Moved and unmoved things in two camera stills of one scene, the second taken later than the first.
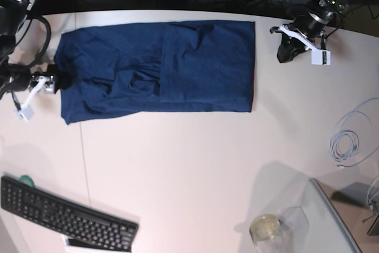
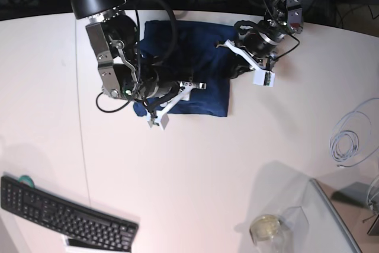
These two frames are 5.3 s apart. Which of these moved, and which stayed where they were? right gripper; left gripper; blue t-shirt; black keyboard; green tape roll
Moved: blue t-shirt; left gripper; right gripper
Stayed: green tape roll; black keyboard
